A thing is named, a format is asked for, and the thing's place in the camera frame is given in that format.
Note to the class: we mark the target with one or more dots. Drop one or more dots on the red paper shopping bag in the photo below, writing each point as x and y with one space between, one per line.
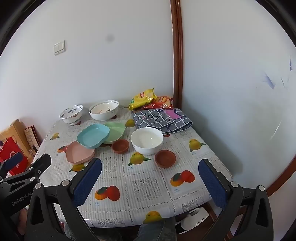
9 144

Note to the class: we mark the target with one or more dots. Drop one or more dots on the red chip bag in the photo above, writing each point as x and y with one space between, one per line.
161 102

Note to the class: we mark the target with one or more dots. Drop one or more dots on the yellow chip bag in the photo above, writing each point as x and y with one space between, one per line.
142 98

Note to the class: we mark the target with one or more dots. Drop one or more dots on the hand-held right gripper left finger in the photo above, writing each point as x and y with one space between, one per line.
87 183

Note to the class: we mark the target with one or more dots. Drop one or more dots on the small brown bowl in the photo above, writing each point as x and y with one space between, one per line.
120 146
165 159

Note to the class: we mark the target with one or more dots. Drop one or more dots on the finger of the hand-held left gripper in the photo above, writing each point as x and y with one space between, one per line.
13 161
40 164

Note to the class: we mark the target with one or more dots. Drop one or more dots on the light blue square plate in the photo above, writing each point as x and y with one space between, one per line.
92 136

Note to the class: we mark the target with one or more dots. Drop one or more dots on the person's jeans leg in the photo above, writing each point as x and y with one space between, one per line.
155 229

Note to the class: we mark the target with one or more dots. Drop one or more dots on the white wall light switch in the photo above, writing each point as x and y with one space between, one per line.
59 47

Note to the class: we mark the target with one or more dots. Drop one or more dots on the grey checked folded cloth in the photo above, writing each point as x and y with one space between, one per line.
157 120

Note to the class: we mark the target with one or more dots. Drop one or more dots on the light wooden chair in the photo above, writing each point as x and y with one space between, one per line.
17 129

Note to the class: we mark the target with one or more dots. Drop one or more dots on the fruit printed lace tablecloth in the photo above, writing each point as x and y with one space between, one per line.
143 185

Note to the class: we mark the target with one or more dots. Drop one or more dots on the brown wooden door trim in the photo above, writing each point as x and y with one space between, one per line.
177 58

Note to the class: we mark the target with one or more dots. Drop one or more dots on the white plastic object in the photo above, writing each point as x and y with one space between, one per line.
195 219

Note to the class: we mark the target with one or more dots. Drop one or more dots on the pink square plate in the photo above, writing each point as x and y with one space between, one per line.
78 154

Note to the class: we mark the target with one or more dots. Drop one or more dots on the light green square plate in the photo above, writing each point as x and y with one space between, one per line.
116 132

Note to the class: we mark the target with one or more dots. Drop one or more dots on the blue patterned white bowl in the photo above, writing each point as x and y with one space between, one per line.
69 115

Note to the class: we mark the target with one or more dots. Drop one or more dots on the pink paper sheet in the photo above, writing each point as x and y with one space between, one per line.
172 114

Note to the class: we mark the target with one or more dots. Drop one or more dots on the large white bowl printed inside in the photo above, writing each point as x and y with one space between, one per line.
101 107

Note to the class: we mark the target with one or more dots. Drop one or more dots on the person's left hand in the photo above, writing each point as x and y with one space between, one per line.
23 221

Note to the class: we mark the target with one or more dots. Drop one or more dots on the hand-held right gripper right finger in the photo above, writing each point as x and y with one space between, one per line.
212 183

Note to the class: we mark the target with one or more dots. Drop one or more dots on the large white bowl grey scrolls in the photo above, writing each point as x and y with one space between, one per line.
103 116

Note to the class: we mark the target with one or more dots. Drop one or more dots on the brown wooden baseboard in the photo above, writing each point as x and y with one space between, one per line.
284 176

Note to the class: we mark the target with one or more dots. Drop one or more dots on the white bowl grey vine pattern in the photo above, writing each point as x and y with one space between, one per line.
146 140

